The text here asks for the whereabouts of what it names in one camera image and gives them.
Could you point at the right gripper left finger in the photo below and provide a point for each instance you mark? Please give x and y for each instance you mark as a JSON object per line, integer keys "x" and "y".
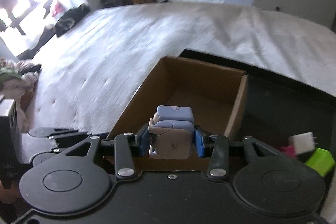
{"x": 139, "y": 142}

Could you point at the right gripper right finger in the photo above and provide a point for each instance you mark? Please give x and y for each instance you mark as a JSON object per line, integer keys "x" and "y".
{"x": 226, "y": 157}

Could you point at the blue grey toy figure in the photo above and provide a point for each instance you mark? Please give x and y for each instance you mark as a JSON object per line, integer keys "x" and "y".
{"x": 172, "y": 132}

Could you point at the pink dress doll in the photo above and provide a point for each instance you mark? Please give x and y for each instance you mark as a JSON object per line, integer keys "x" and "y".
{"x": 289, "y": 151}

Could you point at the white charger plug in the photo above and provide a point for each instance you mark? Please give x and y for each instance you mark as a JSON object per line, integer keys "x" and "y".
{"x": 302, "y": 143}

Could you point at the green toy box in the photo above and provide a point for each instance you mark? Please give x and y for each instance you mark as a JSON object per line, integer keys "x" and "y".
{"x": 321, "y": 161}

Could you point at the brown cardboard box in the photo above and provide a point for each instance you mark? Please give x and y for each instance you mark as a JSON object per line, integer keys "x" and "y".
{"x": 215, "y": 94}

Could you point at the white bed blanket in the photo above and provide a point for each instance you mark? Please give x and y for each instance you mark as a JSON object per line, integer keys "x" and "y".
{"x": 282, "y": 43}

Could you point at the black tray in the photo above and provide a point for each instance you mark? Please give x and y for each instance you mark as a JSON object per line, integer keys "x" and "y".
{"x": 283, "y": 98}

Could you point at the black bag on bed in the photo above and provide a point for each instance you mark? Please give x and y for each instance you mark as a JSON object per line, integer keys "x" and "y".
{"x": 70, "y": 18}

